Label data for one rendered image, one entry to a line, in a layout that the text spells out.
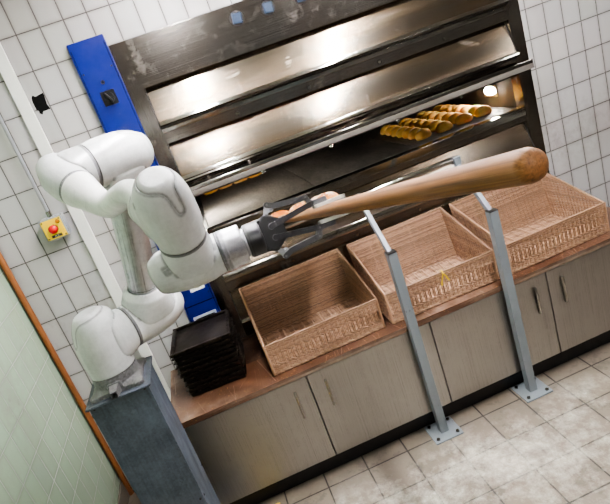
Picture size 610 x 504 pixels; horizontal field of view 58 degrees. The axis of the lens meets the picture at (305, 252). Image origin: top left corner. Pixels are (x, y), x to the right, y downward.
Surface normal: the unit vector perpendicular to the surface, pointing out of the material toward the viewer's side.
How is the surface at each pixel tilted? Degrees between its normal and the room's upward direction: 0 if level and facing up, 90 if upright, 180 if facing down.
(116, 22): 90
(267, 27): 90
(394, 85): 70
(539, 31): 90
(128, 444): 90
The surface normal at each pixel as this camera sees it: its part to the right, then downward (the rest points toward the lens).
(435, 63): 0.11, -0.06
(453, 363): 0.23, 0.26
